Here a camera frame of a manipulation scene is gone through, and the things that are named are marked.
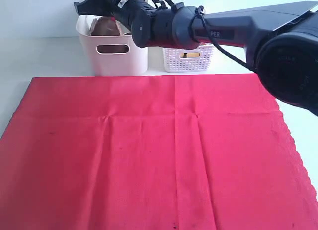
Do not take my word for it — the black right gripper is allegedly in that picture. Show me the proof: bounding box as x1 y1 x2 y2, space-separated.
74 0 146 29

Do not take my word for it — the brown wooden plate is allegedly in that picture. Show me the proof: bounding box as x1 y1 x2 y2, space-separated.
89 16 125 54

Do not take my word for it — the red table cloth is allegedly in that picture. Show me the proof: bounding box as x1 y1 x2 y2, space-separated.
0 74 318 230

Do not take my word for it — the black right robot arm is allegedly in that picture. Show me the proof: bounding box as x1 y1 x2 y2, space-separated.
74 0 318 114

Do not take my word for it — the cream plastic bin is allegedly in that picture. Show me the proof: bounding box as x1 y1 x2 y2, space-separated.
76 15 148 76

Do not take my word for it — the white perforated plastic basket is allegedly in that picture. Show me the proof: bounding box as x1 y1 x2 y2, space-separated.
162 43 214 73

